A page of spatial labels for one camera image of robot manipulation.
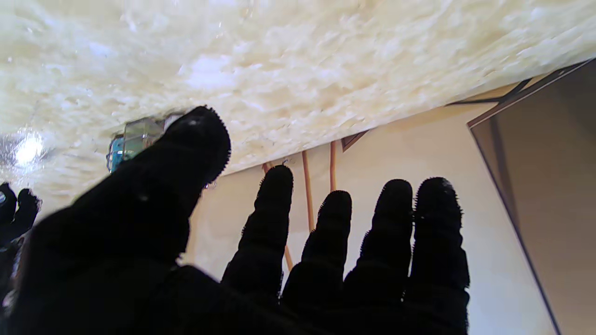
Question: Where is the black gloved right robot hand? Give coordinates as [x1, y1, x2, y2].
[0, 182, 42, 298]

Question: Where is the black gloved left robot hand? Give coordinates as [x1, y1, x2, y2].
[0, 106, 471, 335]

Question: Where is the dark television on backdrop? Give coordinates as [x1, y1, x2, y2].
[467, 58, 596, 335]

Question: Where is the chrome wire condiment rack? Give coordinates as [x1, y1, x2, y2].
[105, 115, 219, 190]

